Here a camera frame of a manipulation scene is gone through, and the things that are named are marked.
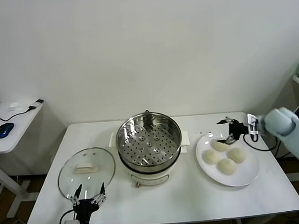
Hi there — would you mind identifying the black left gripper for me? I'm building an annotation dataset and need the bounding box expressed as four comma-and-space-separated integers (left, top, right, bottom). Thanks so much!
69, 182, 108, 224

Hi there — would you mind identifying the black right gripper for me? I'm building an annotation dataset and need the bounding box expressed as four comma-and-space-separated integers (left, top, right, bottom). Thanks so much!
215, 115, 250, 146

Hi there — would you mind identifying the white steamed baozi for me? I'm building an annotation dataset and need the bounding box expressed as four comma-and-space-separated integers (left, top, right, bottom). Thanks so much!
216, 157, 239, 176
211, 138, 230, 153
227, 146, 248, 165
201, 149, 220, 165

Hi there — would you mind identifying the round glass pot lid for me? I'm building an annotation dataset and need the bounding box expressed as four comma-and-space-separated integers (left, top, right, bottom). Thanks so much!
55, 145, 118, 202

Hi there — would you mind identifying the perforated steel steamer basket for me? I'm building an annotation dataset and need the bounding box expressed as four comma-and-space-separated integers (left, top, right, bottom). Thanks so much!
114, 110, 184, 175

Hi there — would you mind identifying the white round plate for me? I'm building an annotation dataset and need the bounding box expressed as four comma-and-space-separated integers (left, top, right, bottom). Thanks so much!
194, 130, 261, 190

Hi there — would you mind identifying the white electric cooker base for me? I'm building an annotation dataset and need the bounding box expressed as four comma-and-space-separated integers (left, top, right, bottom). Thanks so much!
107, 127, 193, 190

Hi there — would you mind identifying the white side desk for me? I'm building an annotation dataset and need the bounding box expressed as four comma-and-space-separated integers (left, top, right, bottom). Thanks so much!
0, 99, 51, 219

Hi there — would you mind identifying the blue computer mouse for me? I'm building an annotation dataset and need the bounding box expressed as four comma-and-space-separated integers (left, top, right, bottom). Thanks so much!
0, 122, 16, 139

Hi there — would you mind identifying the small white crumpled object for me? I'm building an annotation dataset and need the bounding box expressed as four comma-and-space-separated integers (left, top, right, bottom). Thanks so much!
8, 100, 22, 111

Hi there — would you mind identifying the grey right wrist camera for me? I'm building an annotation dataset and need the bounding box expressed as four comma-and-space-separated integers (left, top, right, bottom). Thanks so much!
247, 112, 260, 142

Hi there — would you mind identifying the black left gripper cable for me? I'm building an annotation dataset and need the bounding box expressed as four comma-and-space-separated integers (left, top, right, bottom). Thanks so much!
59, 209, 77, 224

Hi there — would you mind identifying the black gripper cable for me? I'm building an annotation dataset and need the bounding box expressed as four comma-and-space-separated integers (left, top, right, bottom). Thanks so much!
242, 132, 277, 153
59, 209, 77, 224

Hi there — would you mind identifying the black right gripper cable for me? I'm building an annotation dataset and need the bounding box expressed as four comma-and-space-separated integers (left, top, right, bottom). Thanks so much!
242, 132, 277, 153

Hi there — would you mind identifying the silver black cable adapter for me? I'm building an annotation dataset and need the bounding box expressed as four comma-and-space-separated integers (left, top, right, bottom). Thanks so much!
28, 99, 45, 110

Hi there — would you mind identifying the thin black desk cable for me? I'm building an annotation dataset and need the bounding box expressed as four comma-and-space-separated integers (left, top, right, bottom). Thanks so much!
0, 106, 32, 122

